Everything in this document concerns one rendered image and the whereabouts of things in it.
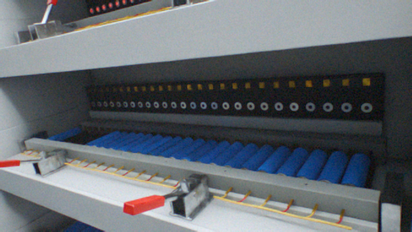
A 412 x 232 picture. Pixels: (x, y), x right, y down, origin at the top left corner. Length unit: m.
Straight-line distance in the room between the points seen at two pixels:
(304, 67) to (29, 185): 0.43
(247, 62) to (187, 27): 0.20
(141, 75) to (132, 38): 0.28
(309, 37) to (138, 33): 0.17
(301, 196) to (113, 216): 0.21
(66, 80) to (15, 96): 0.10
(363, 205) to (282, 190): 0.06
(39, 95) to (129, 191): 0.36
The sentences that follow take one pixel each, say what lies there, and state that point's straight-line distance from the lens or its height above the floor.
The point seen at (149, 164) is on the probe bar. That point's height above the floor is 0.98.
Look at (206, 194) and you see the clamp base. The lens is 0.31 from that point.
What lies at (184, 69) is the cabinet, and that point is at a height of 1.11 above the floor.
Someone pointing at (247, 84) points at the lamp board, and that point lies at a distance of 0.41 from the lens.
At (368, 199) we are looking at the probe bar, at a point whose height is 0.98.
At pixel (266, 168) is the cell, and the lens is 0.32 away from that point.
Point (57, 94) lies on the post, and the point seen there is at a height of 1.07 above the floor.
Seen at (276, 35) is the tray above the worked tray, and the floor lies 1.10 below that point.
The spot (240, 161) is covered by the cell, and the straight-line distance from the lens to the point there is 0.34.
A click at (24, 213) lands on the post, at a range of 0.69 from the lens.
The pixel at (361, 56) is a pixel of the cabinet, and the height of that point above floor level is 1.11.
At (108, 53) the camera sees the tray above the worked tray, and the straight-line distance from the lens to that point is 0.35.
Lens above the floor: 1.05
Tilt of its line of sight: 3 degrees down
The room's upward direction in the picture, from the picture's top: straight up
